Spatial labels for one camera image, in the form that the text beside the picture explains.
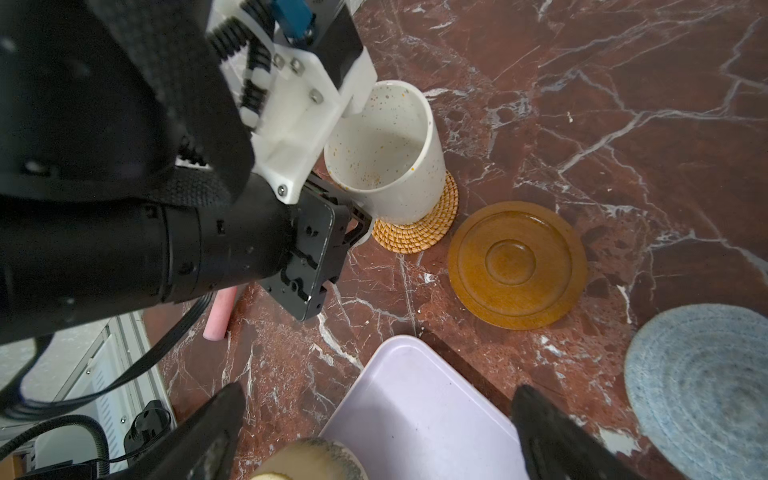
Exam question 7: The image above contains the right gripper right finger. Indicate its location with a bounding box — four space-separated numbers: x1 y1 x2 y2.
511 385 642 480

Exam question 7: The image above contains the brown wooden coaster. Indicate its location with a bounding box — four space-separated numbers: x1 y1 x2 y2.
448 201 588 330

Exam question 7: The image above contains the grey-blue felt coaster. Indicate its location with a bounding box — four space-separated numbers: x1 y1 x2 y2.
624 304 767 479

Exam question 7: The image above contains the lilac plastic tray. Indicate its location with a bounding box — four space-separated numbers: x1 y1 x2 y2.
320 335 528 480

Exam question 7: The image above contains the white speckled mug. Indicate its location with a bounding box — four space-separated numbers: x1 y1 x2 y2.
323 80 447 225

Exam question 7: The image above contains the pink small object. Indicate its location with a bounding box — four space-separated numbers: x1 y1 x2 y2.
203 287 238 341

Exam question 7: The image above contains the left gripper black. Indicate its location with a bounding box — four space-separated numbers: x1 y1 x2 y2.
161 174 372 321

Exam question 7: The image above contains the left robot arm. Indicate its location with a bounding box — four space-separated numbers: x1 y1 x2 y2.
1 1 377 344

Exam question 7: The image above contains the woven rattan coaster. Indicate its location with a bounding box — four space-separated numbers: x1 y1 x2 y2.
372 172 459 254

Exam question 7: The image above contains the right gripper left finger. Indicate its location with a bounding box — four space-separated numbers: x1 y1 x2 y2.
112 382 245 479

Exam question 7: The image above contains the beige ceramic mug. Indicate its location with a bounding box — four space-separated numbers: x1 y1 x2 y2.
252 438 368 480

